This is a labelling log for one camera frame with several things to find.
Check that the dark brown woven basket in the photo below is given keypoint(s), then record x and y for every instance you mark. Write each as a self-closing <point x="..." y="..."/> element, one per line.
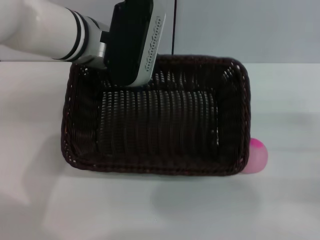
<point x="160" y="130"/>

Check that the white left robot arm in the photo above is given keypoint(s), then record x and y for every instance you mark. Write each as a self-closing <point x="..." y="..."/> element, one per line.
<point x="45" y="32"/>

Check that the pink soft ball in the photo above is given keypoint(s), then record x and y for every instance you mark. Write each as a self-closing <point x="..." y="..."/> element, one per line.
<point x="258" y="157"/>

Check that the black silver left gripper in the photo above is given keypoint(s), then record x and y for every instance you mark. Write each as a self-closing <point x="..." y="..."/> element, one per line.
<point x="130" y="45"/>

